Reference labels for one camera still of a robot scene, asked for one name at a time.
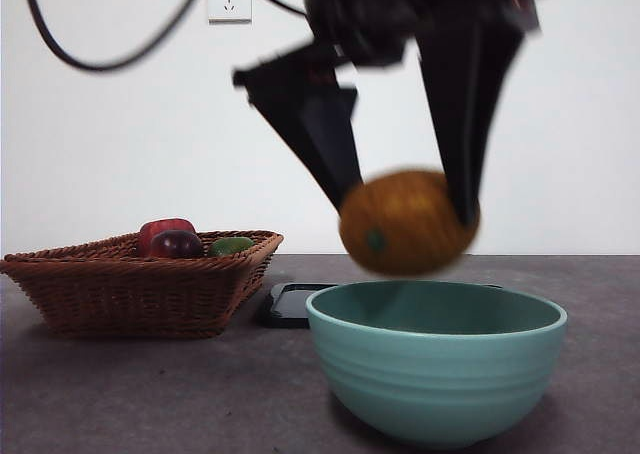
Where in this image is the brown kiwifruit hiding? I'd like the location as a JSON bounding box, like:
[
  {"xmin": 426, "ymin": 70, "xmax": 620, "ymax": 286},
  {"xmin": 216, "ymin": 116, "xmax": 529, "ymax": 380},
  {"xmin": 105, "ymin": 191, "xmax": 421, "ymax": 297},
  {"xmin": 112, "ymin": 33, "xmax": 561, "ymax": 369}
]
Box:
[{"xmin": 338, "ymin": 169, "xmax": 481, "ymax": 277}]

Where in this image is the teal ribbed bowl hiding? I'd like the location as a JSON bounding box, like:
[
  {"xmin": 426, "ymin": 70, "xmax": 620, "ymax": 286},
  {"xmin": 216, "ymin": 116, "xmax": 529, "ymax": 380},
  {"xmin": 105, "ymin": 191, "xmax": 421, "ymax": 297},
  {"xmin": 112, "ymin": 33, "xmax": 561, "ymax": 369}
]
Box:
[{"xmin": 305, "ymin": 279, "xmax": 569, "ymax": 450}]

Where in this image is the green avocado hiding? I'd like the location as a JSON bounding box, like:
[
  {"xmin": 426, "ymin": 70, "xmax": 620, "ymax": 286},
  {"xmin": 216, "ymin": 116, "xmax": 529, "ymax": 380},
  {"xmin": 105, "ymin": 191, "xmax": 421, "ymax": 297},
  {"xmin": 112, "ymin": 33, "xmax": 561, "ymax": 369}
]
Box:
[{"xmin": 206, "ymin": 236, "xmax": 256, "ymax": 259}]

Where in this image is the dark purple plum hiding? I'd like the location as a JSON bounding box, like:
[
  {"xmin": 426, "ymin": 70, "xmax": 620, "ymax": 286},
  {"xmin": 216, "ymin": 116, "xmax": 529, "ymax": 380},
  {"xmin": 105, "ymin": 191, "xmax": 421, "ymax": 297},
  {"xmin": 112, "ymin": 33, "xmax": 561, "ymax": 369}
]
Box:
[{"xmin": 149, "ymin": 229, "xmax": 205, "ymax": 260}]

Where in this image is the dark green rectangular tray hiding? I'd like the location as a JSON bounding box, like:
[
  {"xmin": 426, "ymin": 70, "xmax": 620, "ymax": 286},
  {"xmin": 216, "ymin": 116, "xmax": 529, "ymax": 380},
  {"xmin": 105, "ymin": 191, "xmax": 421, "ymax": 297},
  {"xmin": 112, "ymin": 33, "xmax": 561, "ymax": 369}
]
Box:
[{"xmin": 255, "ymin": 282, "xmax": 505, "ymax": 331}]

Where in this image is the red apple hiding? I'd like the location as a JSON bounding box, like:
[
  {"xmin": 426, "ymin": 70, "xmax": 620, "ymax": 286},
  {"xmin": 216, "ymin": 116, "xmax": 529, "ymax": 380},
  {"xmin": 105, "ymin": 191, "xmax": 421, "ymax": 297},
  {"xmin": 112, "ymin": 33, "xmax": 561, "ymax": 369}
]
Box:
[{"xmin": 137, "ymin": 217, "xmax": 197, "ymax": 256}]

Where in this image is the brown wicker basket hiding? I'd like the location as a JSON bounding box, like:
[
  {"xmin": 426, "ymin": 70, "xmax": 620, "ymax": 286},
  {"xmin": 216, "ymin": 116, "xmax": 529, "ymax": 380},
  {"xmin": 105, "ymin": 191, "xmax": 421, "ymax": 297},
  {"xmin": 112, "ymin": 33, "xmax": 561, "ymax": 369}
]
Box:
[{"xmin": 0, "ymin": 229, "xmax": 285, "ymax": 340}]

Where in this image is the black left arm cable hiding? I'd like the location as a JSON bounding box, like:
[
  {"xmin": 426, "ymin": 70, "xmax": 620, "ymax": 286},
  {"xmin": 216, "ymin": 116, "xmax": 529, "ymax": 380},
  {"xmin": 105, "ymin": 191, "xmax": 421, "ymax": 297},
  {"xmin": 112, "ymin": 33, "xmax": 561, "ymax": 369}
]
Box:
[{"xmin": 18, "ymin": 0, "xmax": 307, "ymax": 72}]

